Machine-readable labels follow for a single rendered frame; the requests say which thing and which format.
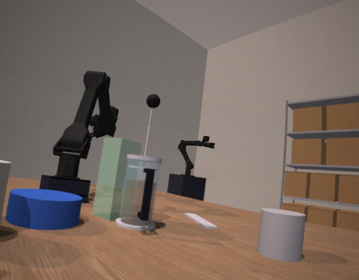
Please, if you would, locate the blue short cylinder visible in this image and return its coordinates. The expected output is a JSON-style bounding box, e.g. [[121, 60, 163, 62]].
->
[[6, 189, 82, 230]]

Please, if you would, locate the glass french press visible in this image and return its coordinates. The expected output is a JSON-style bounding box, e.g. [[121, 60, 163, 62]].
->
[[115, 95, 162, 231]]

